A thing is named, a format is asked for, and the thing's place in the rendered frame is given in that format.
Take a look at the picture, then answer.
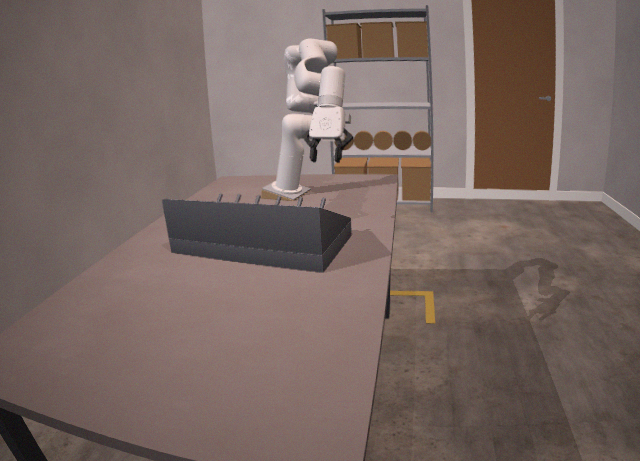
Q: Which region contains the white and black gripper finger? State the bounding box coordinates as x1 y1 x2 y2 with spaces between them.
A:
302 130 321 162
334 128 354 163

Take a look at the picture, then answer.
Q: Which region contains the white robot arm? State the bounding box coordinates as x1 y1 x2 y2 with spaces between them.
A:
272 39 345 194

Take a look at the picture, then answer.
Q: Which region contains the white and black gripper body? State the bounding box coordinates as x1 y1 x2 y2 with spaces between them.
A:
309 104 345 141

